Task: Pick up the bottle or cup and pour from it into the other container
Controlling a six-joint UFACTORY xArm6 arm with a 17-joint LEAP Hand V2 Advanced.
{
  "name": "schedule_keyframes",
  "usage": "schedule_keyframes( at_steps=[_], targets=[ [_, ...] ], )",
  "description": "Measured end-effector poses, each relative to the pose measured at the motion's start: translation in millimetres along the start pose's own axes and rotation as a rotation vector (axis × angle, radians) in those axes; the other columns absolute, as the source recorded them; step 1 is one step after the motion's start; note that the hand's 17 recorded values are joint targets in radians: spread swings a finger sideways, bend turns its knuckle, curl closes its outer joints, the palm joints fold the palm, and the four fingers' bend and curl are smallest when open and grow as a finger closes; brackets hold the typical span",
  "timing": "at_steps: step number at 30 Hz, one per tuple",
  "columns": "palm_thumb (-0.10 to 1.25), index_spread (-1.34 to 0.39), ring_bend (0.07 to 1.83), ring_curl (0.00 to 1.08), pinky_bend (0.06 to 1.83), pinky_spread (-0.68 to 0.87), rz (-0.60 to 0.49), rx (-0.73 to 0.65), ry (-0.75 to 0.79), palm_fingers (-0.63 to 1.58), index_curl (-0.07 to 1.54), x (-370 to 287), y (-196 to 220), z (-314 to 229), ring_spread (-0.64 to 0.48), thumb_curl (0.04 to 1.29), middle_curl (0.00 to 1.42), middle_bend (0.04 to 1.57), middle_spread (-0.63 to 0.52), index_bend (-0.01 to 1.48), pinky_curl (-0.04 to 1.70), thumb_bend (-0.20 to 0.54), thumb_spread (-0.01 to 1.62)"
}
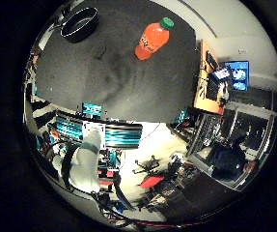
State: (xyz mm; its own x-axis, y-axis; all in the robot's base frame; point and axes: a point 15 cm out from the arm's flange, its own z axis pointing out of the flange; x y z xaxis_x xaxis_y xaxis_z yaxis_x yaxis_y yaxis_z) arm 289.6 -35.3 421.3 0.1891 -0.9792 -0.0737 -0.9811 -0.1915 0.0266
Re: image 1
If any orange drink bottle green cap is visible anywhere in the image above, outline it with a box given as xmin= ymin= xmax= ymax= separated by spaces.
xmin=134 ymin=16 xmax=175 ymax=61

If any teal and black striped rack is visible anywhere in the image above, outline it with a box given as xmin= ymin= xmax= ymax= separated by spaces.
xmin=54 ymin=110 xmax=144 ymax=151

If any red box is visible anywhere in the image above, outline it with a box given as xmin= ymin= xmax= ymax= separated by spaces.
xmin=139 ymin=174 xmax=166 ymax=189

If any orange wooden board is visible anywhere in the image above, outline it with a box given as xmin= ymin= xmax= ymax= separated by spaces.
xmin=193 ymin=39 xmax=226 ymax=116

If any person in dark clothes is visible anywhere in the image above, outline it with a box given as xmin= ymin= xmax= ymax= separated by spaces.
xmin=206 ymin=129 xmax=258 ymax=184

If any black frying pan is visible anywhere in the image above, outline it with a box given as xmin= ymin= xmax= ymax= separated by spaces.
xmin=49 ymin=6 xmax=99 ymax=44

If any blue computer monitor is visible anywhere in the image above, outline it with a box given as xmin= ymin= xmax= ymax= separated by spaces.
xmin=223 ymin=60 xmax=251 ymax=92

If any metal frame shelf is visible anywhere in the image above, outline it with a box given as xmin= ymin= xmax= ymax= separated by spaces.
xmin=186 ymin=100 xmax=277 ymax=191

